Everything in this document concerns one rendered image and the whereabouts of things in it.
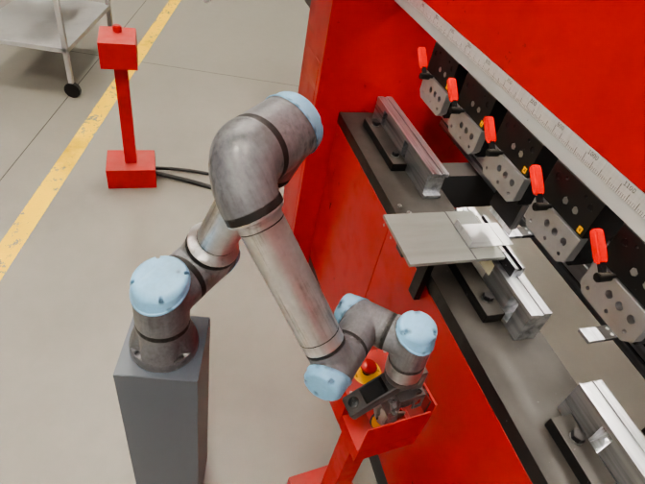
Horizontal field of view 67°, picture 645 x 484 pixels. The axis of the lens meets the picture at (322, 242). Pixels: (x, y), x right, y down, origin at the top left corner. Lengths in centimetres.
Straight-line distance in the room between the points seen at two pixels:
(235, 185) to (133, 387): 64
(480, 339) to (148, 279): 76
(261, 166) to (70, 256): 192
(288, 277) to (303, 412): 130
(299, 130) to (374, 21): 111
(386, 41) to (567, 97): 93
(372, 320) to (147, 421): 65
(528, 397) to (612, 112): 60
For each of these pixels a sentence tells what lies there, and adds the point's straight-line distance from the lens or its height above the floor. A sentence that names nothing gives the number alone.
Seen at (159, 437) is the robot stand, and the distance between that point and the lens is 140.
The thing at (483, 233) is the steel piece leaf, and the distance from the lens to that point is 133.
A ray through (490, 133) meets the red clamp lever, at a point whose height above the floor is 125.
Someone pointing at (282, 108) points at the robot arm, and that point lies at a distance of 79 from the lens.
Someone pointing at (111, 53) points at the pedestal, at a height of 76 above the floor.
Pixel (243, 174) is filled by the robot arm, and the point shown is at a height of 135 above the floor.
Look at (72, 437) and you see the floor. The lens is 202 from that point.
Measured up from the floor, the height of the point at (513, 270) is 99.
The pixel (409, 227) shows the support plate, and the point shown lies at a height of 100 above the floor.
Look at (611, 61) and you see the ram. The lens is 106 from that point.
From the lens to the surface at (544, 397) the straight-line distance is 123.
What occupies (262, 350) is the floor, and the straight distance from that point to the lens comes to 214.
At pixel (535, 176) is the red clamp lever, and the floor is 125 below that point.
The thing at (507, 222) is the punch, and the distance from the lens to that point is 130.
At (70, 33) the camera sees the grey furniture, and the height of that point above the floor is 33.
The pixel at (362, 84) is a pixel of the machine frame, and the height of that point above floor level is 99.
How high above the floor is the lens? 176
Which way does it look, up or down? 42 degrees down
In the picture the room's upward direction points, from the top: 13 degrees clockwise
